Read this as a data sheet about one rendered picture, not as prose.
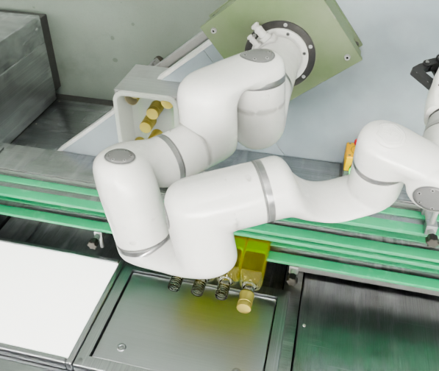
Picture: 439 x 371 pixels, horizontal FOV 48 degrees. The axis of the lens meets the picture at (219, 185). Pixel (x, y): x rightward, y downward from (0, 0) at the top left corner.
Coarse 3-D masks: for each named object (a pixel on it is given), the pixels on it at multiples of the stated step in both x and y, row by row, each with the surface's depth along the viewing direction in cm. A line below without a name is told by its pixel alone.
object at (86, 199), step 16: (0, 176) 145; (0, 192) 139; (16, 192) 139; (32, 192) 139; (48, 192) 140; (64, 192) 140; (80, 192) 139; (96, 192) 139; (80, 208) 135; (96, 208) 134; (272, 240) 126; (288, 240) 125; (368, 256) 121; (384, 256) 121
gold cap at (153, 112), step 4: (156, 100) 131; (152, 104) 130; (156, 104) 130; (160, 104) 131; (148, 108) 129; (152, 108) 128; (156, 108) 129; (160, 108) 130; (148, 112) 129; (152, 112) 129; (156, 112) 129; (160, 112) 131; (148, 116) 130; (152, 116) 130; (156, 116) 129
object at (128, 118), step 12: (120, 96) 127; (132, 96) 124; (144, 96) 123; (156, 96) 123; (168, 96) 122; (120, 108) 129; (132, 108) 135; (144, 108) 134; (120, 120) 130; (132, 120) 137; (168, 120) 135; (120, 132) 132; (132, 132) 139; (144, 132) 139
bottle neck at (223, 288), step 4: (220, 280) 118; (224, 280) 118; (228, 280) 118; (220, 284) 117; (224, 284) 117; (228, 284) 117; (220, 288) 116; (224, 288) 116; (228, 288) 117; (216, 292) 115; (220, 292) 115; (224, 292) 115; (228, 292) 116; (216, 296) 116; (220, 296) 117; (224, 296) 117
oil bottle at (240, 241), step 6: (240, 240) 127; (246, 240) 127; (240, 246) 125; (240, 252) 123; (240, 258) 122; (240, 264) 121; (234, 270) 119; (222, 276) 119; (228, 276) 119; (234, 276) 119; (234, 282) 120
